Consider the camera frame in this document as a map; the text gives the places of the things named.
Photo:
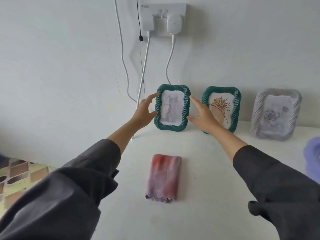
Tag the person's right hand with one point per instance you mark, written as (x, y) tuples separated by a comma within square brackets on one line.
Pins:
[(206, 119)]

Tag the person's left hand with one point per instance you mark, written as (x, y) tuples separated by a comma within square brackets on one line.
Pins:
[(142, 114)]

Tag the grey frame with rose drawing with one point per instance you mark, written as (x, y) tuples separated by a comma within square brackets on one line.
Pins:
[(257, 109)]

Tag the pink purple cloth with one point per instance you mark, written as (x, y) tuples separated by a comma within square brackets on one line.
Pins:
[(163, 177)]

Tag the purple plastic basket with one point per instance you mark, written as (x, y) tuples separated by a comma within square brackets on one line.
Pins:
[(313, 157)]

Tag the person's right forearm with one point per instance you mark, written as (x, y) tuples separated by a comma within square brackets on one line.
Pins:
[(230, 142)]

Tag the person's left forearm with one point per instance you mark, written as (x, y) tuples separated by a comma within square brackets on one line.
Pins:
[(120, 139)]

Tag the white rectangular charger adapter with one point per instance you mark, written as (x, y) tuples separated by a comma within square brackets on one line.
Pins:
[(148, 21)]

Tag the white rounded charger adapter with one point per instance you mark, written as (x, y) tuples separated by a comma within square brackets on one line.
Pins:
[(174, 23)]

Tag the white wall socket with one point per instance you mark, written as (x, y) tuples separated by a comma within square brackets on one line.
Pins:
[(161, 22)]

